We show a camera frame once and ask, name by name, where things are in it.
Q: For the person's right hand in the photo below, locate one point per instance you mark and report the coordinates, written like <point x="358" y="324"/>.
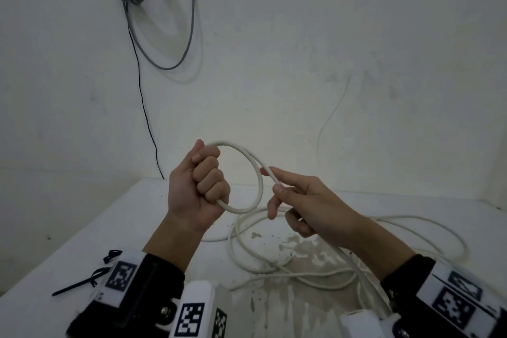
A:
<point x="321" y="207"/>

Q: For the person's left hand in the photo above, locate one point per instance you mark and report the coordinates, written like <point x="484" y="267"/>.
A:
<point x="186" y="195"/>

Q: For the person's right middle finger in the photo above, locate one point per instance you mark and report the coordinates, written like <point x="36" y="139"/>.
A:
<point x="275" y="205"/>

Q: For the black wrist mount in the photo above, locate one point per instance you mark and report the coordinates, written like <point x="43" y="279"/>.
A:
<point x="447" y="302"/>
<point x="134" y="302"/>

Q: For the person's left forearm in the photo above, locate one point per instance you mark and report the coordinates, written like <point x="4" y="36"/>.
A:
<point x="178" y="240"/>

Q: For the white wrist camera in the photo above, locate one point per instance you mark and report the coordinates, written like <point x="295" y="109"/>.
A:
<point x="366" y="326"/>
<point x="196" y="310"/>

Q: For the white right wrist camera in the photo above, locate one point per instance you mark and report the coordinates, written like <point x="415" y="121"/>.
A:
<point x="366" y="326"/>

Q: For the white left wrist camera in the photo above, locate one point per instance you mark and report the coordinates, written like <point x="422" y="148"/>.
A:
<point x="196" y="310"/>

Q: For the black left wrist mount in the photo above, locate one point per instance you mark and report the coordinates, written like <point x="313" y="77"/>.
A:
<point x="134" y="302"/>

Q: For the person's left middle finger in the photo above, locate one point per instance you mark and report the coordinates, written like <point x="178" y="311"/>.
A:
<point x="212" y="180"/>

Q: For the person's right thumb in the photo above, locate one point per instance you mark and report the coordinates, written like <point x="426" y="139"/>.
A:
<point x="291" y="191"/>

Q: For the person's left thumb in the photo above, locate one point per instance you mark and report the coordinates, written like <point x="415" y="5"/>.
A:
<point x="198" y="147"/>

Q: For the person's right forearm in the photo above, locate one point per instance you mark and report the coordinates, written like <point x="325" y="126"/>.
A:
<point x="380" y="248"/>

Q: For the small black clip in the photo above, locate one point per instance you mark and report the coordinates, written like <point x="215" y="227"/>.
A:
<point x="112" y="255"/>

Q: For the black right wrist mount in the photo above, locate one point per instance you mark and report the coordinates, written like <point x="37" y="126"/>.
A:
<point x="447" y="302"/>

